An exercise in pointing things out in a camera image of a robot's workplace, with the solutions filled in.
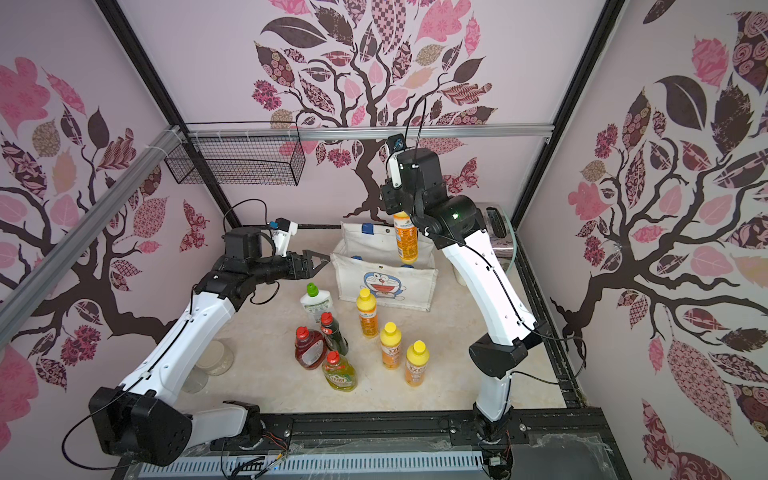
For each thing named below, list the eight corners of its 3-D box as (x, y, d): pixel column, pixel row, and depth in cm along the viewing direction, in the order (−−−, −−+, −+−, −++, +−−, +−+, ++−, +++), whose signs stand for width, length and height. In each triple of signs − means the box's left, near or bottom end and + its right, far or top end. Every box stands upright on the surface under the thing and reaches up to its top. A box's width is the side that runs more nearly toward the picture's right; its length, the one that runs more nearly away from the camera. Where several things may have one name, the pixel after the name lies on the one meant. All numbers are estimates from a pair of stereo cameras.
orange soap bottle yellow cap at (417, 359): (405, 389, 82) (408, 358, 64) (405, 374, 85) (408, 340, 67) (422, 389, 82) (429, 358, 64) (421, 374, 85) (428, 340, 67)
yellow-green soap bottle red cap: (329, 392, 82) (315, 369, 67) (331, 376, 85) (318, 350, 70) (356, 391, 82) (348, 368, 67) (358, 375, 85) (350, 350, 70)
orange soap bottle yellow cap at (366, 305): (363, 340, 92) (356, 302, 74) (364, 328, 94) (357, 288, 76) (378, 340, 92) (374, 302, 74) (378, 328, 94) (374, 288, 76)
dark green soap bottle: (339, 360, 88) (327, 332, 73) (329, 347, 90) (316, 317, 75) (349, 352, 89) (340, 323, 74) (339, 340, 92) (328, 309, 77)
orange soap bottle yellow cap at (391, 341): (382, 368, 86) (379, 334, 68) (389, 355, 88) (388, 319, 71) (395, 375, 84) (395, 343, 67) (402, 362, 87) (404, 328, 69)
